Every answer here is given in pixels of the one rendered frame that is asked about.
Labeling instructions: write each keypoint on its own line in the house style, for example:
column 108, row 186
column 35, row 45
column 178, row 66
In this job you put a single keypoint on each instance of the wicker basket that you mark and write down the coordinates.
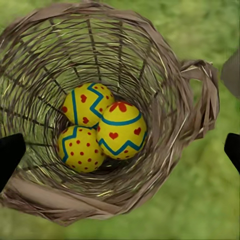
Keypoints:
column 107, row 191

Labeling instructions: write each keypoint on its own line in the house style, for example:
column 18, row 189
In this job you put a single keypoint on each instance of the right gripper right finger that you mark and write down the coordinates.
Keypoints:
column 232, row 149

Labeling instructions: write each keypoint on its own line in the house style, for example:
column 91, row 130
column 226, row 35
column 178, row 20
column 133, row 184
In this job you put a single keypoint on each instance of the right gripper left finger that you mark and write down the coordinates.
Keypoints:
column 12, row 149

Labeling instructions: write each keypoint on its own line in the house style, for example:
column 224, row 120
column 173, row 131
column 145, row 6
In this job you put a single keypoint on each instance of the easter egg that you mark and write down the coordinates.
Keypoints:
column 86, row 103
column 122, row 131
column 79, row 149

